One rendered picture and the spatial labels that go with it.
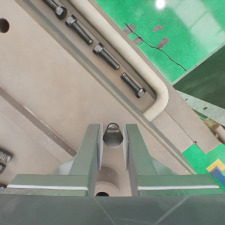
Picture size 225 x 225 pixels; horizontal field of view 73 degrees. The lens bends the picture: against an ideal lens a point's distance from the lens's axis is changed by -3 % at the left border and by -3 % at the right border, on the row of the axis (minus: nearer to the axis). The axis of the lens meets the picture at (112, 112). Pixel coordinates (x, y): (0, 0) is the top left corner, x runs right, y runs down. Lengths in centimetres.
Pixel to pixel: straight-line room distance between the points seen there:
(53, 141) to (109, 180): 7
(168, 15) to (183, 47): 31
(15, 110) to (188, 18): 164
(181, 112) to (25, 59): 28
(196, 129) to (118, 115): 22
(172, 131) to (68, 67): 25
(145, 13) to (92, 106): 148
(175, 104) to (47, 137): 24
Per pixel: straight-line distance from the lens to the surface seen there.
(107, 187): 18
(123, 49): 28
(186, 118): 35
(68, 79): 17
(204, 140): 38
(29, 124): 18
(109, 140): 15
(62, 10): 30
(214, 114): 50
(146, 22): 160
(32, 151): 21
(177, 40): 165
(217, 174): 220
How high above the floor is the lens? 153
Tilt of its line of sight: 74 degrees down
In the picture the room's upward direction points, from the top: 179 degrees counter-clockwise
